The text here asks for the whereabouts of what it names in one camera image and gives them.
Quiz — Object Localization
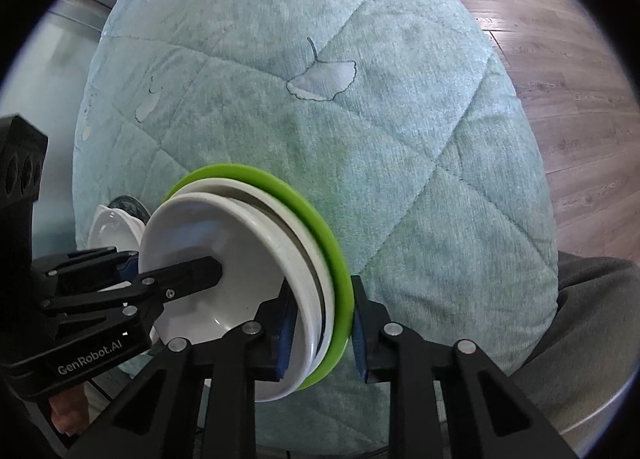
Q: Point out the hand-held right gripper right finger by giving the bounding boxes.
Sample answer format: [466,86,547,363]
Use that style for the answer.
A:
[350,275,583,459]

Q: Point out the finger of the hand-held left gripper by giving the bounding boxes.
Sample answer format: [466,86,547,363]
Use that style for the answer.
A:
[120,255,224,321]
[32,247,140,307]

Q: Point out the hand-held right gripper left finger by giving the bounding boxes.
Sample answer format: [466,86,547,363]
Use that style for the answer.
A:
[65,284,301,459]

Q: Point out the large white plate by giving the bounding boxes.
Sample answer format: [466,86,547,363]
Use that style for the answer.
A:
[87,204,147,252]

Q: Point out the white deep dish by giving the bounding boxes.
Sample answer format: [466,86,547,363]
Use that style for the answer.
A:
[170,178,335,375]
[138,192,321,402]

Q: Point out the green bowl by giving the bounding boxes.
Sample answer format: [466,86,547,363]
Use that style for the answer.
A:
[164,164,357,392]

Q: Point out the blue patterned plate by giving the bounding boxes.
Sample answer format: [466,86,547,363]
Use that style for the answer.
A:
[107,195,151,227]

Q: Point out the person's left hand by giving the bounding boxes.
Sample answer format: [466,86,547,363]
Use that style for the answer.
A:
[50,381,92,436]

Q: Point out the light teal quilted blanket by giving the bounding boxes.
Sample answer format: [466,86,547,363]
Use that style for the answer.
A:
[72,0,560,455]

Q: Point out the person's grey pants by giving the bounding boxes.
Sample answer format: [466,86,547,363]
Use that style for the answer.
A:
[510,251,640,445]

